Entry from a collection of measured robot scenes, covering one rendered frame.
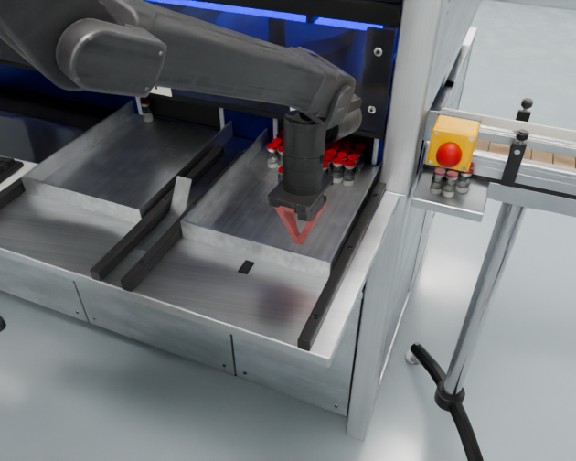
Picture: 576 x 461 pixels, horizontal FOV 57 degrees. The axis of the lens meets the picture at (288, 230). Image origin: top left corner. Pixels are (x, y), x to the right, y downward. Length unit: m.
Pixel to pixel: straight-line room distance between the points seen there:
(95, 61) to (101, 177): 0.75
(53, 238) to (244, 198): 0.33
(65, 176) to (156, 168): 0.18
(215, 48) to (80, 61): 0.15
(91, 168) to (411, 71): 0.64
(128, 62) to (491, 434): 1.57
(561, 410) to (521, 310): 0.41
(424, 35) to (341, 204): 0.31
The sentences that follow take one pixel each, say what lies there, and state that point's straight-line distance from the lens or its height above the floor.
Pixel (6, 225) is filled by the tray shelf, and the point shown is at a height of 0.88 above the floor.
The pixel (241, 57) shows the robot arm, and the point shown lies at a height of 1.27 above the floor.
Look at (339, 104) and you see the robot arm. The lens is 0.66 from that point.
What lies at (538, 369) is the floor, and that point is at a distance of 1.97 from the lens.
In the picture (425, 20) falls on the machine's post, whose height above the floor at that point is 1.20.
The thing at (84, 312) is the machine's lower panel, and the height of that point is 0.14.
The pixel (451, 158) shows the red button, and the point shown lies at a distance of 0.90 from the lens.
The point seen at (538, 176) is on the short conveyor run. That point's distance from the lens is 1.07.
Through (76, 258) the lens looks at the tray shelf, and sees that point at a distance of 0.91.
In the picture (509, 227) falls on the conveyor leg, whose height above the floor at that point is 0.76.
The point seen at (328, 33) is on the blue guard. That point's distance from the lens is 0.91.
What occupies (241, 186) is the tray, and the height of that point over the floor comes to 0.88.
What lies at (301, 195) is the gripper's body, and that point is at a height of 1.03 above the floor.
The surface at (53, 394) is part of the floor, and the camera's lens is 1.88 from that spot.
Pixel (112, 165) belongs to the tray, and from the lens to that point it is 1.12.
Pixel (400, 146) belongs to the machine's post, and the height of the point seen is 0.98.
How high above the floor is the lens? 1.45
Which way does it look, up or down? 40 degrees down
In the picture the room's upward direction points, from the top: straight up
